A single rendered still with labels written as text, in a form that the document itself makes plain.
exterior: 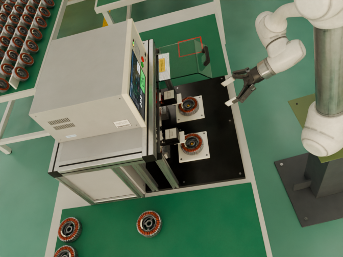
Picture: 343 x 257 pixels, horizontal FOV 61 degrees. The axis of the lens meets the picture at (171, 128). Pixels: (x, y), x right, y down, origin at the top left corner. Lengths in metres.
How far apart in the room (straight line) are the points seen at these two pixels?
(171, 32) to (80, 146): 1.20
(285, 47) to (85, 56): 0.85
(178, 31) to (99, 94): 1.19
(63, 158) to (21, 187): 1.73
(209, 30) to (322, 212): 1.38
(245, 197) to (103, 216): 0.67
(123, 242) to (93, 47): 0.85
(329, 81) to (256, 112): 1.46
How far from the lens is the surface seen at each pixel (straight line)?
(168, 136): 1.35
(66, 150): 1.28
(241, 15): 3.45
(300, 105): 1.60
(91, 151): 1.21
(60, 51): 1.38
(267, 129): 2.40
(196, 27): 2.14
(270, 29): 1.43
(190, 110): 1.54
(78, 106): 1.11
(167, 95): 1.51
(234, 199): 1.34
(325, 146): 1.24
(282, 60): 1.40
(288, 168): 2.23
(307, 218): 2.10
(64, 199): 1.65
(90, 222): 1.52
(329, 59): 1.02
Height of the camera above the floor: 2.01
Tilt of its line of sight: 52 degrees down
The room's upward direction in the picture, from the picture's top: 25 degrees counter-clockwise
